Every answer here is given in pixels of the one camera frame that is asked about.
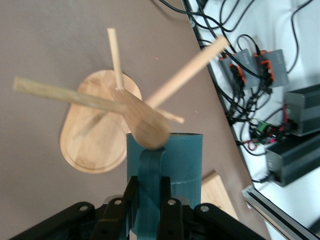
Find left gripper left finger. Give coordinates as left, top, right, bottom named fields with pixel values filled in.
left=91, top=176, right=140, bottom=240

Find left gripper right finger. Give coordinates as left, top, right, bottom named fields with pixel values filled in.
left=157, top=176, right=186, bottom=240

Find teal plastic cup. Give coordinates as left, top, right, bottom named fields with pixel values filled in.
left=126, top=132, right=205, bottom=240

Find wooden cup rack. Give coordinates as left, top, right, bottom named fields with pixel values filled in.
left=13, top=27, right=231, bottom=175

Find bamboo cutting board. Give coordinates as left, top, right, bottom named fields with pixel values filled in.
left=201, top=170, right=240, bottom=221

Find green circuit board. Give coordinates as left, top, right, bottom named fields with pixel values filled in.
left=251, top=118, right=278, bottom=146

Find grey adapter orange connectors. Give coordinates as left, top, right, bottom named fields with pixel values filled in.
left=252, top=49, right=290, bottom=88
left=218, top=48, right=254, bottom=88

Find brown table cover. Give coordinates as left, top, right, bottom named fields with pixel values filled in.
left=0, top=0, right=273, bottom=240

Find white desk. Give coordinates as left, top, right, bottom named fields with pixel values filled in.
left=184, top=0, right=320, bottom=240

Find aluminium camera post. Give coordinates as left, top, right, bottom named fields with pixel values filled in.
left=241, top=184, right=320, bottom=240

